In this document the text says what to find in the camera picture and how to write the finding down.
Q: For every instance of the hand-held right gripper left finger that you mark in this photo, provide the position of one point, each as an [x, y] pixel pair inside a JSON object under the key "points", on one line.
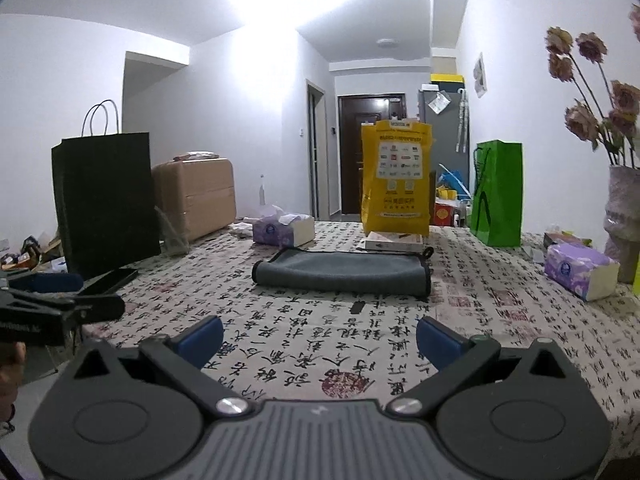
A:
{"points": [[199, 341]]}

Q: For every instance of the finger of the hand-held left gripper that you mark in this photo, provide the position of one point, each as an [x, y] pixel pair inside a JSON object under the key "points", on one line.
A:
{"points": [[47, 282], [95, 307]]}

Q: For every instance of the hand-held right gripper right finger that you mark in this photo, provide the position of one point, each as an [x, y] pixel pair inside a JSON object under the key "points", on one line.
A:
{"points": [[440, 341]]}

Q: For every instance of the grey towel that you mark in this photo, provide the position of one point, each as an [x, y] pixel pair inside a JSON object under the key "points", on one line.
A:
{"points": [[345, 272]]}

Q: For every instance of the person's left hand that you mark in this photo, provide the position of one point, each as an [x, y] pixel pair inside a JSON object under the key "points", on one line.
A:
{"points": [[11, 362]]}

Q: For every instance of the small black tag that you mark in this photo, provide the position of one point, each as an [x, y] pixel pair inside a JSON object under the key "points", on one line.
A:
{"points": [[357, 306]]}

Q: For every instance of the black paper bag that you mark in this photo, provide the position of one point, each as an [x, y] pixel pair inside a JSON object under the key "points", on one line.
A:
{"points": [[107, 205]]}

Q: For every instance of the flat white box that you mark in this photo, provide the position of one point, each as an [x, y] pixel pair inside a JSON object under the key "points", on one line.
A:
{"points": [[395, 244]]}

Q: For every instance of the printed tablecloth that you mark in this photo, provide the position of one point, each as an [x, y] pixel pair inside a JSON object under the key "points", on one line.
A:
{"points": [[310, 340]]}

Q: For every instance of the red box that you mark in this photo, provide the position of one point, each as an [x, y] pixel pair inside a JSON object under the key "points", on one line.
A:
{"points": [[446, 214]]}

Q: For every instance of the purple tissue box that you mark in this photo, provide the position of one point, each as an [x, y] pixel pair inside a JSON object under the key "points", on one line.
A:
{"points": [[280, 232]]}

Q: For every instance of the tan suitcase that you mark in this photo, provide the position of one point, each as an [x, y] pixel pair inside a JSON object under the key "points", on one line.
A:
{"points": [[197, 200]]}

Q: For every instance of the green paper bag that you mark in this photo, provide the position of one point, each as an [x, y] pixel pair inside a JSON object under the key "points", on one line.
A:
{"points": [[497, 195]]}

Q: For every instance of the purple tissue pack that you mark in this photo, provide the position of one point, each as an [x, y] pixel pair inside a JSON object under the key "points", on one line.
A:
{"points": [[580, 270]]}

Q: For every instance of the yellow plastic bag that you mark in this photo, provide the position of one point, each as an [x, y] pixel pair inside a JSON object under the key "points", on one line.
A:
{"points": [[397, 180]]}

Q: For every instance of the dark brown door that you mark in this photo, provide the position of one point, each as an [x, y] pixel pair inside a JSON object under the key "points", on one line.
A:
{"points": [[352, 155]]}

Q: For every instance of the grey refrigerator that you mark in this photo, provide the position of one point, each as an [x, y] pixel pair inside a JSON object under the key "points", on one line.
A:
{"points": [[442, 130]]}

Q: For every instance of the wrapped flower vase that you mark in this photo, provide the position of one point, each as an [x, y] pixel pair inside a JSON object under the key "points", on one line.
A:
{"points": [[622, 220]]}

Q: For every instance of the yellow box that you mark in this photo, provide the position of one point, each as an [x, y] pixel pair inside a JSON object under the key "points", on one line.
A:
{"points": [[447, 81]]}

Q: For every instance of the dried pink flowers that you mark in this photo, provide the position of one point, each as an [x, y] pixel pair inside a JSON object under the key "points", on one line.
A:
{"points": [[587, 120]]}

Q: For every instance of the round ceiling lamp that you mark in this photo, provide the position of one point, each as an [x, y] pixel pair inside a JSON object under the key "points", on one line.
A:
{"points": [[388, 43]]}

